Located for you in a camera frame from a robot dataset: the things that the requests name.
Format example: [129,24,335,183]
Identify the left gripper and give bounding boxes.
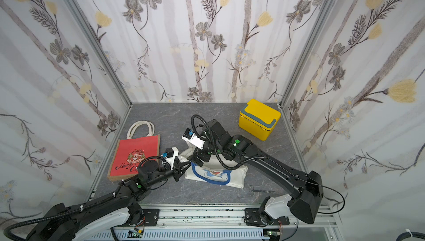
[147,158,193,189]

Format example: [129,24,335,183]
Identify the white Doraemon canvas bag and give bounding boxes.
[184,155,249,189]

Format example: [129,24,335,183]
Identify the red jute Christmas bag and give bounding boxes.
[107,120,160,181]

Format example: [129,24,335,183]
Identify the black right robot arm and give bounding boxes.
[190,114,326,227]

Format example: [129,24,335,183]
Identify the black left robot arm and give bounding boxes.
[3,156,191,241]

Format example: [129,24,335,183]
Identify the black scissors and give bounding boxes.
[249,185,274,196]

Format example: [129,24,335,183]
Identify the yellow cooler box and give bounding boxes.
[239,99,281,141]

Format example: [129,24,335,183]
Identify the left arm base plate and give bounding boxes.
[141,209,160,227]

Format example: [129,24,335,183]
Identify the aluminium mounting rail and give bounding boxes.
[77,204,343,241]

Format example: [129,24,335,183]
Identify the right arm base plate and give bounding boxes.
[243,208,290,228]

